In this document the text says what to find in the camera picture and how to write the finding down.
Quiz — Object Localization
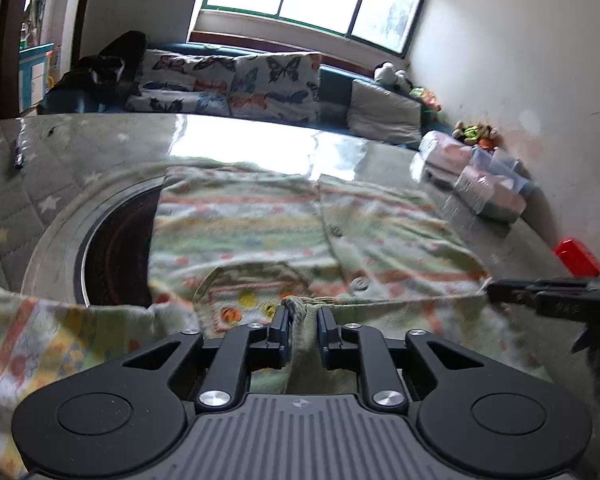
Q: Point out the black clothing pile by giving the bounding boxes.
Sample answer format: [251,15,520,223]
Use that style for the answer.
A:
[44,30,149,114]

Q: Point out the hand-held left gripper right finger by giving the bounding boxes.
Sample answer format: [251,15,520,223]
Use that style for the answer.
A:
[316,306,474,413]

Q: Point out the blue cabinet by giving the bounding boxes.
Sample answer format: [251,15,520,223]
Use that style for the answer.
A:
[18,43,55,111]

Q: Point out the plain grey pillow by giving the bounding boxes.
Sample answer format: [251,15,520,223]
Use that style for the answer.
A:
[346,79,424,149]

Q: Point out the blue sofa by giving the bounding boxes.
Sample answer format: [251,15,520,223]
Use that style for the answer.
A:
[36,42,452,152]

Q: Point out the pink tissue packet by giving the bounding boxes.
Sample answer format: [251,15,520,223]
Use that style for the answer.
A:
[452,164,526,224]
[419,130,474,181]

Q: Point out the brown and green plush toys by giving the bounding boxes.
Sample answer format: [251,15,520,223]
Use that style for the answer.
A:
[452,120,501,151]

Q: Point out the red plastic stool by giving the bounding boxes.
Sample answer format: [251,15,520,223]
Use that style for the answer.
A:
[553,238,600,277]

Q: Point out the pink and green plush toy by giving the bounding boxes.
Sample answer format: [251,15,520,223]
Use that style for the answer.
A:
[409,87,442,112]

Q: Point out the round black hotplate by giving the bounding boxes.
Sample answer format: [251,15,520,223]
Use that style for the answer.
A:
[75,185,164,309]

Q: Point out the wide butterfly print pillow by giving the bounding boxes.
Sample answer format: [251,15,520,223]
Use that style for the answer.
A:
[124,48,239,116]

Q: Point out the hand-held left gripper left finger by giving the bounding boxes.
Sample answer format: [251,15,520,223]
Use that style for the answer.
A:
[121,305,294,411]

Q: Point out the clear plastic storage box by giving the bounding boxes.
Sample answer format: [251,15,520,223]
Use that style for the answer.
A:
[472,147,536,196]

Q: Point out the pastel patterned knit cardigan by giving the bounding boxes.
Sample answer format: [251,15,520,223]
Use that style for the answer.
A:
[0,162,581,479]

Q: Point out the dark wooden door frame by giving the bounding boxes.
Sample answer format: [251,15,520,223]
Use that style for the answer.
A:
[0,0,99,122]

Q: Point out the panda plush toy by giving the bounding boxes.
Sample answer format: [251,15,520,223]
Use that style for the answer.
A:
[373,62,411,92]

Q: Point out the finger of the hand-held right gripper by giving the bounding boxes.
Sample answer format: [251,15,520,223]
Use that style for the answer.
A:
[486,280,541,307]

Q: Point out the black and silver pen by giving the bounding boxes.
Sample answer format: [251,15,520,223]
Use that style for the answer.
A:
[13,132,31,170]

